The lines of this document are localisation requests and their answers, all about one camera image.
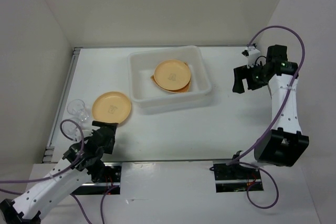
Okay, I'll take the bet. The clear glass cup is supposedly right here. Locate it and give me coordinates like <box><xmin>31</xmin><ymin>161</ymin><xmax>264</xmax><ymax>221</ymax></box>
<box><xmin>60</xmin><ymin>118</ymin><xmax>82</xmax><ymax>142</ymax></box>
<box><xmin>67</xmin><ymin>99</ymin><xmax>90</xmax><ymax>122</ymax></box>

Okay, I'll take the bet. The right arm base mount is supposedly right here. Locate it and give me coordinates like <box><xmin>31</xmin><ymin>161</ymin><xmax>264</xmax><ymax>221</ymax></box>
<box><xmin>209</xmin><ymin>162</ymin><xmax>264</xmax><ymax>193</ymax></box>

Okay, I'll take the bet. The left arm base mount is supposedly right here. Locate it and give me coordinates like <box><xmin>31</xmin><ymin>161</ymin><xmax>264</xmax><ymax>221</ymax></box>
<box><xmin>73</xmin><ymin>163</ymin><xmax>122</xmax><ymax>196</ymax></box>

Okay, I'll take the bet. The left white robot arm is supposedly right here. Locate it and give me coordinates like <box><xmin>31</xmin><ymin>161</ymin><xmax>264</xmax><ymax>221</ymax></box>
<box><xmin>1</xmin><ymin>121</ymin><xmax>118</xmax><ymax>223</ymax></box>

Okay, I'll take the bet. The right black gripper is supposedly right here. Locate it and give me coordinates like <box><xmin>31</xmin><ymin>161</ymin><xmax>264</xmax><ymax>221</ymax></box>
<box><xmin>233</xmin><ymin>61</ymin><xmax>268</xmax><ymax>93</ymax></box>

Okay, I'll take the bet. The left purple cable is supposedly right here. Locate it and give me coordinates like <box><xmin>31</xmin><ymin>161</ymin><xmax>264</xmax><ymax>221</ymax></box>
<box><xmin>0</xmin><ymin>119</ymin><xmax>109</xmax><ymax>224</ymax></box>

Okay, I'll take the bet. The clear plastic bin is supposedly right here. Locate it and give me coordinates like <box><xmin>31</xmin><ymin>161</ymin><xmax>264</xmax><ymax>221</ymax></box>
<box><xmin>128</xmin><ymin>46</ymin><xmax>212</xmax><ymax>114</ymax></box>

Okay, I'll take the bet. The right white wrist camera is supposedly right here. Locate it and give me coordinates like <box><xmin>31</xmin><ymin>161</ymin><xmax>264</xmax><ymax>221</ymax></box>
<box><xmin>242</xmin><ymin>46</ymin><xmax>261</xmax><ymax>68</ymax></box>

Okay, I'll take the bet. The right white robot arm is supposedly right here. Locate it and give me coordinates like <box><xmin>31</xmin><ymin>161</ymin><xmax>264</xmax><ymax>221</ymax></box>
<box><xmin>230</xmin><ymin>45</ymin><xmax>309</xmax><ymax>178</ymax></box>

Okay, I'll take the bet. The woven bamboo triangular basket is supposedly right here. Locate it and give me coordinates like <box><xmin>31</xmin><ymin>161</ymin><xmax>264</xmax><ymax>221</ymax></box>
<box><xmin>150</xmin><ymin>61</ymin><xmax>192</xmax><ymax>94</ymax></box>

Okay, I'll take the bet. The clear glass cup front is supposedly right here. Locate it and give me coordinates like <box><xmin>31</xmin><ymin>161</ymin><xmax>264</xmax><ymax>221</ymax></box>
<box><xmin>60</xmin><ymin>118</ymin><xmax>82</xmax><ymax>142</ymax></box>

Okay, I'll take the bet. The tan round plate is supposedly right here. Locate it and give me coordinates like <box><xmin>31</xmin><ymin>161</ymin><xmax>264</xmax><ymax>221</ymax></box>
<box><xmin>91</xmin><ymin>91</ymin><xmax>131</xmax><ymax>124</ymax></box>
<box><xmin>153</xmin><ymin>59</ymin><xmax>192</xmax><ymax>91</ymax></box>

